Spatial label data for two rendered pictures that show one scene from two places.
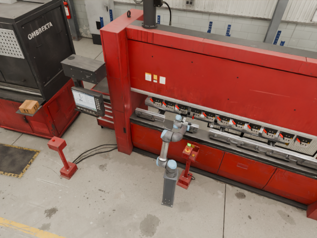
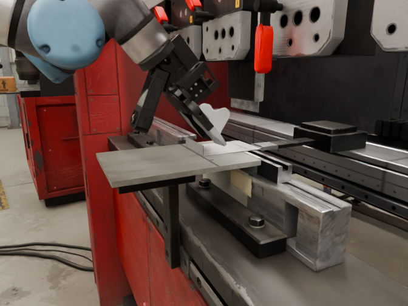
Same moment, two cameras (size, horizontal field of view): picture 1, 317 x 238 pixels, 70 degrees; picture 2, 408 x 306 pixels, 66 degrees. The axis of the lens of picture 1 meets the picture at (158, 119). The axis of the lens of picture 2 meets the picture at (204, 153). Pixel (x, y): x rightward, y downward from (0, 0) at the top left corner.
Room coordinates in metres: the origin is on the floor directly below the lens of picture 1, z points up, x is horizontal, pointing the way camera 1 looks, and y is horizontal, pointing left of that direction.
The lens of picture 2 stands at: (2.01, -0.76, 1.16)
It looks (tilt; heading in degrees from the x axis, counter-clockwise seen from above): 15 degrees down; 44
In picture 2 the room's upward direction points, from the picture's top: straight up
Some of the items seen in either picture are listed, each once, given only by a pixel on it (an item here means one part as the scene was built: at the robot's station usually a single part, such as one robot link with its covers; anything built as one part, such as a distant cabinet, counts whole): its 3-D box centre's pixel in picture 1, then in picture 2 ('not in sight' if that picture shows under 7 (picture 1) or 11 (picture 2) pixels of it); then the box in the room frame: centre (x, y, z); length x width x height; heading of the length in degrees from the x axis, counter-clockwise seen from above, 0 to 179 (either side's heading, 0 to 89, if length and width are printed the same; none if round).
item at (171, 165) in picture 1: (171, 165); not in sight; (1.72, -0.19, 0.94); 0.13 x 0.12 x 0.14; 69
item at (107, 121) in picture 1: (112, 106); not in sight; (3.36, 0.91, 0.50); 0.50 x 0.50 x 1.00; 70
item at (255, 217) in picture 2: not in sight; (256, 220); (2.41, -0.49, 0.91); 0.03 x 0.03 x 0.02
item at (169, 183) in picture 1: (169, 188); not in sight; (1.71, -0.20, 0.39); 0.18 x 0.18 x 0.77; 77
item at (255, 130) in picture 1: (254, 126); not in sight; (2.17, -1.29, 1.26); 0.15 x 0.09 x 0.17; 70
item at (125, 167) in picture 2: (179, 127); (175, 158); (2.37, -0.32, 1.00); 0.26 x 0.18 x 0.01; 160
